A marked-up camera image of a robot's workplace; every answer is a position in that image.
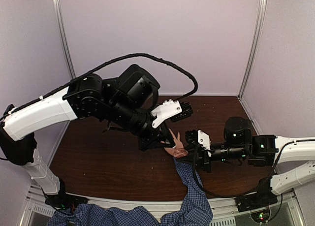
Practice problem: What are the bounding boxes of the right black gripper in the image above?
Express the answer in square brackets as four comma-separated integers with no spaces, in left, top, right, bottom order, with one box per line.
[176,142,247,174]

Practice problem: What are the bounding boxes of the pink nail polish bottle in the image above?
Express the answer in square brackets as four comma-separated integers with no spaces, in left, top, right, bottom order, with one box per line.
[173,148,188,159]

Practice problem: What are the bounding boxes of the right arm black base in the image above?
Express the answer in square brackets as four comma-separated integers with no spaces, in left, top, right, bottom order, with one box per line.
[236,193,278,212]

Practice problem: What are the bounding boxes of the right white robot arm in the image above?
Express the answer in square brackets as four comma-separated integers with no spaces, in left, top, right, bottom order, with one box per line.
[177,117,315,207]

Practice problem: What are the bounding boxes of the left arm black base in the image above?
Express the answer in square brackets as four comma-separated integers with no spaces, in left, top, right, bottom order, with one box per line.
[45,194,88,209]

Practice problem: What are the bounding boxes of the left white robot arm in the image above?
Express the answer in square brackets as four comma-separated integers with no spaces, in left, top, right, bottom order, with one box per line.
[0,65,182,208]

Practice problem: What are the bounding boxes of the mannequin hand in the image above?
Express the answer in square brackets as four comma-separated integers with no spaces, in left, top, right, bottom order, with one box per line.
[164,130,184,156]

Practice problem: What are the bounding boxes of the right black cable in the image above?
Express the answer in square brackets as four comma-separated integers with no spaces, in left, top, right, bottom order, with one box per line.
[192,142,296,198]

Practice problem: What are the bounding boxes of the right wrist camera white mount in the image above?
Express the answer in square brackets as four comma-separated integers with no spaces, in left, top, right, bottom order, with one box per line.
[185,130,211,151]

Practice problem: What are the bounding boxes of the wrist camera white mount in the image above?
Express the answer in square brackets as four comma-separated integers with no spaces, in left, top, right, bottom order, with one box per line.
[151,99,193,129]
[185,130,211,151]

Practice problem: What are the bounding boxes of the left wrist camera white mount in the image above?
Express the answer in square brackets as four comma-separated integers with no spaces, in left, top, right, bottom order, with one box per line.
[151,99,193,129]

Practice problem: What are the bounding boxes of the left black braided cable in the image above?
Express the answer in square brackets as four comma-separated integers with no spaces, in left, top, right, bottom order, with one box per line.
[4,53,199,113]

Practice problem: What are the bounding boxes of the right aluminium frame post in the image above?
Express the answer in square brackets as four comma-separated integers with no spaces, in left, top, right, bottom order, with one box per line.
[238,0,268,100]

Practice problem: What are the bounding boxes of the aluminium frame post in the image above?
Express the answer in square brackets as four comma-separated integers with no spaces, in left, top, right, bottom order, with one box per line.
[238,0,268,100]
[53,0,76,79]

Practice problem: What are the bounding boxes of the left aluminium frame post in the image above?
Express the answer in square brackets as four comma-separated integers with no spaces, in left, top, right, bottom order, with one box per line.
[53,0,76,79]

